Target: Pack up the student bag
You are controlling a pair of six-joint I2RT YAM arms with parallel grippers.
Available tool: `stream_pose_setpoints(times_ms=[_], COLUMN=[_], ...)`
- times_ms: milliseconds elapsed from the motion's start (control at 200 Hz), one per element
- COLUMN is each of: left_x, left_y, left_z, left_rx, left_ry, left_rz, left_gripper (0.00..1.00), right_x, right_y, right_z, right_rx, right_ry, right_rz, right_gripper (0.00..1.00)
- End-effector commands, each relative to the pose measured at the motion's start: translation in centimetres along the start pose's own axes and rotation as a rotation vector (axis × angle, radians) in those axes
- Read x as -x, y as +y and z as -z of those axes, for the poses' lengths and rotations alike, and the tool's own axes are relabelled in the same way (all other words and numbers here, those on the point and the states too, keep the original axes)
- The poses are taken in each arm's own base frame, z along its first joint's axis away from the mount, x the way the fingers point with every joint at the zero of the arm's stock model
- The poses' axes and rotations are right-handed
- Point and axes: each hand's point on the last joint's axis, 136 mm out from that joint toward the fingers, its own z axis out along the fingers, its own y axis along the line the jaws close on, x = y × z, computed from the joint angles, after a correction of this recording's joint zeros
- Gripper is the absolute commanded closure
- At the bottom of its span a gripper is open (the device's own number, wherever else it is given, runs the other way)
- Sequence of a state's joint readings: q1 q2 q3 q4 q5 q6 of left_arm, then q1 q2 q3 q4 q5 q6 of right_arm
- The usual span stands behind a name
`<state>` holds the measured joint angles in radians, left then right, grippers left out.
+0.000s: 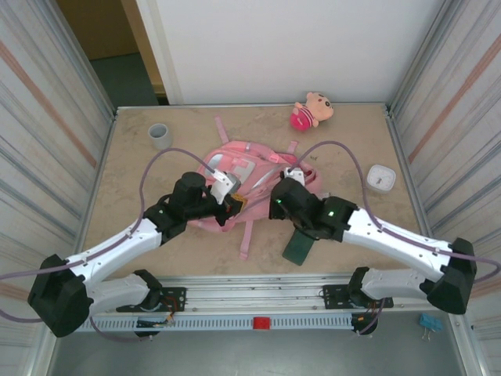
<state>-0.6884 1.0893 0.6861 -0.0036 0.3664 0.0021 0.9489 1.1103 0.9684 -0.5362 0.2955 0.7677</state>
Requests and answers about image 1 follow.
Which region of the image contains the blue clip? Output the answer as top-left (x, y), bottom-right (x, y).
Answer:
top-left (419, 313), bottom-right (443, 332)

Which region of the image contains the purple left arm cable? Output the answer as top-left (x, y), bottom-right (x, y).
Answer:
top-left (0, 147), bottom-right (216, 342)

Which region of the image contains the brown wooden door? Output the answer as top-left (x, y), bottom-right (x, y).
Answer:
top-left (56, 0), bottom-right (165, 95)

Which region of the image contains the slotted grey cable duct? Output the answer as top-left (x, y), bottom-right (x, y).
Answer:
top-left (76, 315), bottom-right (355, 333)

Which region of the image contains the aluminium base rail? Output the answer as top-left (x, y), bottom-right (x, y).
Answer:
top-left (46, 273), bottom-right (469, 314)

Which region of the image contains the grey plastic cup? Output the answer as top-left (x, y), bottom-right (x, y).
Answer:
top-left (147, 123), bottom-right (173, 150)

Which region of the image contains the pink plush toy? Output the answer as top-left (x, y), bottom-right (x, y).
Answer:
top-left (289, 91), bottom-right (335, 132)

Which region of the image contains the pink student backpack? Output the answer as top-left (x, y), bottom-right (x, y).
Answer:
top-left (195, 114), bottom-right (326, 262)

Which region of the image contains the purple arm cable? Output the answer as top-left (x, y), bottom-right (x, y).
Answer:
top-left (293, 140), bottom-right (501, 337)
top-left (0, 147), bottom-right (216, 342)

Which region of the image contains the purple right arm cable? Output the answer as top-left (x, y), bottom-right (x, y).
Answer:
top-left (293, 140), bottom-right (501, 337)

